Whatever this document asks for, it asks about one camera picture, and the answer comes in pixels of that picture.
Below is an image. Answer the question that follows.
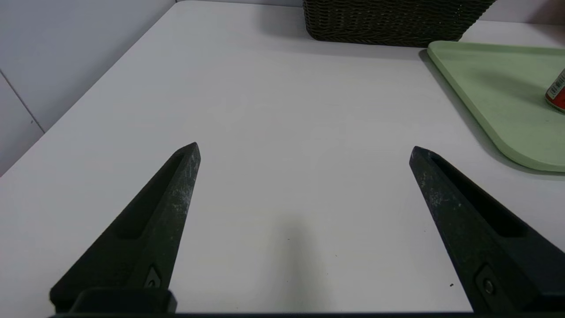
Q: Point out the light green plastic tray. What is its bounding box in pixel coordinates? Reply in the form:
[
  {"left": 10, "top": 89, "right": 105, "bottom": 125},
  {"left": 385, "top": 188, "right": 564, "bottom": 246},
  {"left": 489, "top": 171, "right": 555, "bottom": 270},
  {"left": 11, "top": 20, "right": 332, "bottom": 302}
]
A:
[{"left": 427, "top": 41, "right": 565, "bottom": 173}]

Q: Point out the dark brown wicker basket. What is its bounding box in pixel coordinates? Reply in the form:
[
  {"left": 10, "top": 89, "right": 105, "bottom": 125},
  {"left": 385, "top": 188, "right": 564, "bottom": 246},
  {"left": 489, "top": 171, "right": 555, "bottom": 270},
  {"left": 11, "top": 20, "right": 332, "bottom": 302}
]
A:
[{"left": 302, "top": 0, "right": 497, "bottom": 48}]

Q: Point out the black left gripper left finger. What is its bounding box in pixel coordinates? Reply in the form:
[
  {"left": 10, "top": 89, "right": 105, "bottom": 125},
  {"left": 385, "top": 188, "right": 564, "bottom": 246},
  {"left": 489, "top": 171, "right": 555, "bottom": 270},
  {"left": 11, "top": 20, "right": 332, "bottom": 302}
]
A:
[{"left": 49, "top": 142, "right": 201, "bottom": 312}]

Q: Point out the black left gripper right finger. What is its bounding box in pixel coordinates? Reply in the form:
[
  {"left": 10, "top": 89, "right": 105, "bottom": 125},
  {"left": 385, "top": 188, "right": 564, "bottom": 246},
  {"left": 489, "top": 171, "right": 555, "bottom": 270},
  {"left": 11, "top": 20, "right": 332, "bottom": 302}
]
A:
[{"left": 408, "top": 146, "right": 565, "bottom": 312}]

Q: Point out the red soda can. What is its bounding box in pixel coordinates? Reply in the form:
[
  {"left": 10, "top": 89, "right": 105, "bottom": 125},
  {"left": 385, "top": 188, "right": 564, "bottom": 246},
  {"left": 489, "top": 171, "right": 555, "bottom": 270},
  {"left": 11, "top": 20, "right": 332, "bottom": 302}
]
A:
[{"left": 545, "top": 68, "right": 565, "bottom": 113}]

